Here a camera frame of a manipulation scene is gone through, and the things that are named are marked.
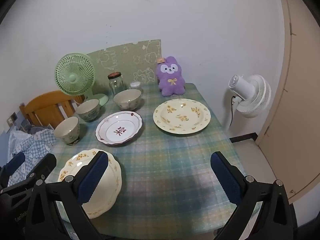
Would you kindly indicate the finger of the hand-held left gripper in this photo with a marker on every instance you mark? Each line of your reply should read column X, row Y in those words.
column 46, row 163
column 15, row 161

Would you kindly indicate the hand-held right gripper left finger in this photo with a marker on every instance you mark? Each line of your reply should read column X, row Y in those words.
column 92, row 177

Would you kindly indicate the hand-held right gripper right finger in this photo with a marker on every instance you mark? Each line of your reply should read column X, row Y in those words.
column 225, row 177

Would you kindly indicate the scalloped yellow floral plate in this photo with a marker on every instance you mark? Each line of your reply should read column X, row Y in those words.
column 112, row 180

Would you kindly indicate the grey-green floral bowl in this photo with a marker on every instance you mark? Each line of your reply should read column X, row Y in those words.
column 127, row 100
column 87, row 108
column 66, row 128

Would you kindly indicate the white plate with red character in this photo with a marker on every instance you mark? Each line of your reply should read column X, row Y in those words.
column 118, row 130

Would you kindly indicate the round yellow floral plate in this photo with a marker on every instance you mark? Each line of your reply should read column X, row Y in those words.
column 181, row 116

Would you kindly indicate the blue checked blanket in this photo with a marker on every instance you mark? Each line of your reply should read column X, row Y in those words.
column 37, row 142

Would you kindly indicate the grey patterned bedding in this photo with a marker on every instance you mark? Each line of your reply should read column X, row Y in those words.
column 27, row 126

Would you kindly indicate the plaid tablecloth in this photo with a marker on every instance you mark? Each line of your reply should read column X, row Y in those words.
column 162, row 160

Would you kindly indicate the white standing fan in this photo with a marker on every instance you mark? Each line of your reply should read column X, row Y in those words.
column 243, row 88

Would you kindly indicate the green desk fan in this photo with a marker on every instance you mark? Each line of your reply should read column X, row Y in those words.
column 75, row 73

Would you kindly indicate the glass jar with dark lid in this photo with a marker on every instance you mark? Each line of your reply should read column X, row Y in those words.
column 116, row 85

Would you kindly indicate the small white round container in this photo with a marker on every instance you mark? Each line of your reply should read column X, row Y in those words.
column 135, row 85

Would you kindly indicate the purple plush toy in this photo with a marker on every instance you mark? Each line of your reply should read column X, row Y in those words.
column 171, row 85

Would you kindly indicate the green mat with sheep drawings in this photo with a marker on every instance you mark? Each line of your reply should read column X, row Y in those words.
column 125, row 60

